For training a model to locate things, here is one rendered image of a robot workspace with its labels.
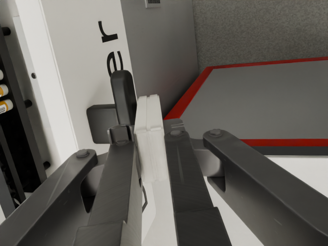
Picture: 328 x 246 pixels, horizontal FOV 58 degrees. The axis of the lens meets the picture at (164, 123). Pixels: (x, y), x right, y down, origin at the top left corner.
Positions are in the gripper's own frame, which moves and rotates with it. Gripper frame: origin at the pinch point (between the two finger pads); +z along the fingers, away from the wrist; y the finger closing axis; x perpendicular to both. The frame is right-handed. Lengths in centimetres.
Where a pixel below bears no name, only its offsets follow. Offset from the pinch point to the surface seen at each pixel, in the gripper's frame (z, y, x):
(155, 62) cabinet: 44.1, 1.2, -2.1
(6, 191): 4.8, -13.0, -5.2
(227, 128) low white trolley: 25.9, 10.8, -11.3
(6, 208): 4.4, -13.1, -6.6
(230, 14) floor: 88, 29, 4
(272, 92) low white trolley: 42, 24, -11
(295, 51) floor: 81, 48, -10
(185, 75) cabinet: 66, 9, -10
